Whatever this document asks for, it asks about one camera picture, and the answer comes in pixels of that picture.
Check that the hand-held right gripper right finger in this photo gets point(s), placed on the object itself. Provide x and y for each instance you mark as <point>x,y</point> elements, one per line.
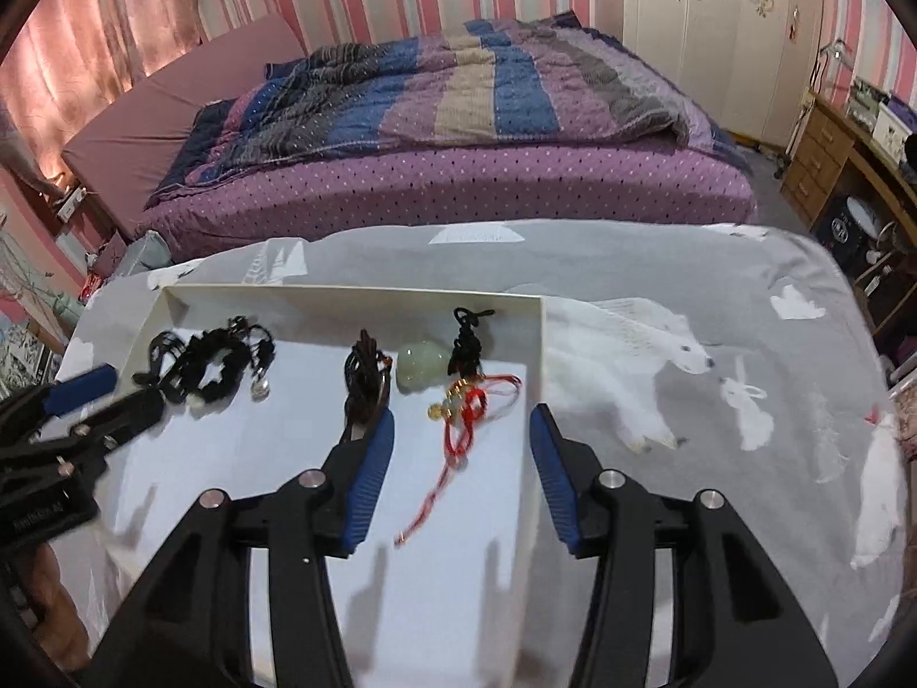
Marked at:
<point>555,473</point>

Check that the wooden desk with drawers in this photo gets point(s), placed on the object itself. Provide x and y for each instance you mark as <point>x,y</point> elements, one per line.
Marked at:
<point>817,150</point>

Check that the pink curtain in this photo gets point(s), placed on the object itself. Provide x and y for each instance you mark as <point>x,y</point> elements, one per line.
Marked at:
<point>86,29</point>

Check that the person's left forearm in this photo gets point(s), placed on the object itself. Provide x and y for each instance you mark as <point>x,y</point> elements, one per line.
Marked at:
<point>57,602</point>

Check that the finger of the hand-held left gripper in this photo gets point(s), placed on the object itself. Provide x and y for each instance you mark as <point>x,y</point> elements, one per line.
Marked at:
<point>132,412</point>
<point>79,387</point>

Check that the black scrunchie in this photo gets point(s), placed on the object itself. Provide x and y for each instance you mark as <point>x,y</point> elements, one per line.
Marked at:
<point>215,365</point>

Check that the light green basket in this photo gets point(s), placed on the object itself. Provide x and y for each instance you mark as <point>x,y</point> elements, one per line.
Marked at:
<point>143,254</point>

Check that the round white stool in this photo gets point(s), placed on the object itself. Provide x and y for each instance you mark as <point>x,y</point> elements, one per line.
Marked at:
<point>863,222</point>

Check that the white shallow tray box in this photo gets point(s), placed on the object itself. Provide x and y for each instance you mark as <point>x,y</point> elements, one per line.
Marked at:
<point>286,459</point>

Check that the desk lamp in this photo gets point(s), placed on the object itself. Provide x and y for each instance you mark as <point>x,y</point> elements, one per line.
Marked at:
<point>831,57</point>

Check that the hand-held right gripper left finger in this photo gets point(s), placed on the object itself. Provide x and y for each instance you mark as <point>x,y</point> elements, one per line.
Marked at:
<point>369,480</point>

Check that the purple dotted bed sheet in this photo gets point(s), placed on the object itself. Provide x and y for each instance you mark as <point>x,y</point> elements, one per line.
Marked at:
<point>501,186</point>

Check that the grey polar bear blanket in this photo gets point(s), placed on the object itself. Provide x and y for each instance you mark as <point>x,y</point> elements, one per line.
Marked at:
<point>716,444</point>

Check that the wall power strip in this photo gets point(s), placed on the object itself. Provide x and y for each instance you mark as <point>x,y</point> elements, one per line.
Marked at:
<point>69,202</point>

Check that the striped purple blue quilt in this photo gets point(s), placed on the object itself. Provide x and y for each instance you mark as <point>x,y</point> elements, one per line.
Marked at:
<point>466,86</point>

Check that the white storage boxes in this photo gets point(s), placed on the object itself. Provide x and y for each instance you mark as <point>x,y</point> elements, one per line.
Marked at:
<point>888,122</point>

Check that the cream wardrobe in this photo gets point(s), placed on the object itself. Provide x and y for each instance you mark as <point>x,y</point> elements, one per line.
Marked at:
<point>716,50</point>

